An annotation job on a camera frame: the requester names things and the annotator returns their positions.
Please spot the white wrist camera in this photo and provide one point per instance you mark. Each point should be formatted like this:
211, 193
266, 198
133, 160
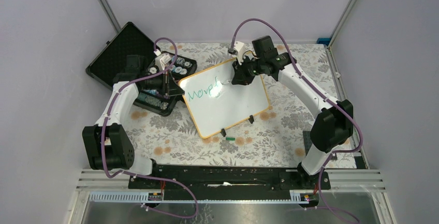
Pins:
162, 59
237, 51

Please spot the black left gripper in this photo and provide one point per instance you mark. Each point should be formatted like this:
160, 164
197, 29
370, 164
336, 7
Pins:
169, 87

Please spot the grey lego baseplate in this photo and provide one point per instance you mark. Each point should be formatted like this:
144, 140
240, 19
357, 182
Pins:
307, 141

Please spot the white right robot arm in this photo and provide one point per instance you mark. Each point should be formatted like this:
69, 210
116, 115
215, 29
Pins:
333, 118

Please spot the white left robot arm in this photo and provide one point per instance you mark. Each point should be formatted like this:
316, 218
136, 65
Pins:
107, 144

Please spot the blue corner bracket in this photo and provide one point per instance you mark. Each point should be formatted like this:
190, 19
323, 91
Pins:
324, 41

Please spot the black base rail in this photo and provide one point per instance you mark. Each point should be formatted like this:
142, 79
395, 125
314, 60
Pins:
230, 183

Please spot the floral table mat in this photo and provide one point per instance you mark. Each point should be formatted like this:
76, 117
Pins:
274, 139

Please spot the black poker chip case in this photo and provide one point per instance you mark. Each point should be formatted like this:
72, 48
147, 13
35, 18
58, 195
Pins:
112, 60

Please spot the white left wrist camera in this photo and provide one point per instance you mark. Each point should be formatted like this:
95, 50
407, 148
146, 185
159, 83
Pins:
162, 59

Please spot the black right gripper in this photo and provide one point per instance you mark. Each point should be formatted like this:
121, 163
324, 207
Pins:
240, 77

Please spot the yellow framed whiteboard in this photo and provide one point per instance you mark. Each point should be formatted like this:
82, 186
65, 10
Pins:
214, 106

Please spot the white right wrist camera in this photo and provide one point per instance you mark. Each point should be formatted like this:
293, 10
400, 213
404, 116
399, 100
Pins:
237, 51

